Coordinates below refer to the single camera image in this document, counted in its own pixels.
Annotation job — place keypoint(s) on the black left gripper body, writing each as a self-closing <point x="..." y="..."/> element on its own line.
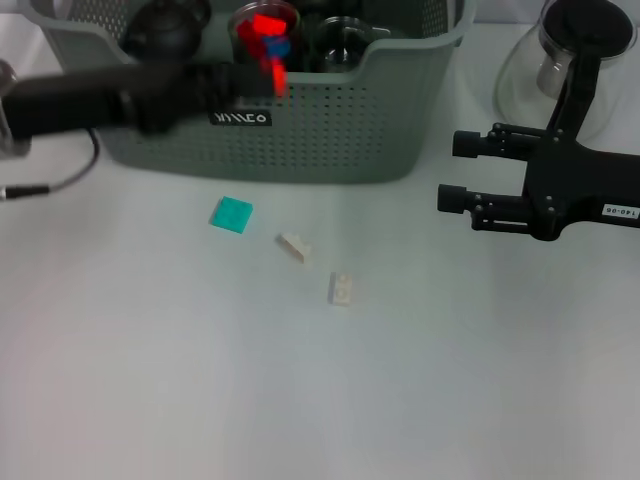
<point x="90" y="102"/>

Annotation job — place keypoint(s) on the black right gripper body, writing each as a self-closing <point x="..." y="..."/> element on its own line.
<point x="575" y="180"/>

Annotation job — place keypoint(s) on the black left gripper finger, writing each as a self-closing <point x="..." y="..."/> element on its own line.
<point x="235" y="90"/>
<point x="235" y="75"/>

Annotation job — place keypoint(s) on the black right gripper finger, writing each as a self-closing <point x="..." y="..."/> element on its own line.
<point x="485" y="210"/>
<point x="495" y="142"/>

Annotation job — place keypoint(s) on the glass jar with bricks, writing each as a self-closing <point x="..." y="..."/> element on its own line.
<point x="240" y="50"/>

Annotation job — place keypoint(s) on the dark red long brick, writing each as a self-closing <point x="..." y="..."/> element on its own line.
<point x="246" y="32"/>

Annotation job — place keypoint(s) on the small red building brick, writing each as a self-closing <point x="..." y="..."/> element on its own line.
<point x="279" y="80"/>

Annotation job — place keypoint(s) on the orange-red sloped brick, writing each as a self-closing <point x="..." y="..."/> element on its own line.
<point x="269" y="24"/>

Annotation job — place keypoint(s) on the cyan square building brick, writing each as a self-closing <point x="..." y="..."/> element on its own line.
<point x="232" y="215"/>

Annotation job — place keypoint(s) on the white building brick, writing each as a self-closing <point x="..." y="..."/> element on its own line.
<point x="340" y="289"/>
<point x="296" y="248"/>

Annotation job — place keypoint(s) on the grey perforated storage bin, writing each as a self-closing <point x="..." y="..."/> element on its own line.
<point x="390" y="125"/>

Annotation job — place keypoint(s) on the dark clay teapot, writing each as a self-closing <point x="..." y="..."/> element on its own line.
<point x="160" y="30"/>

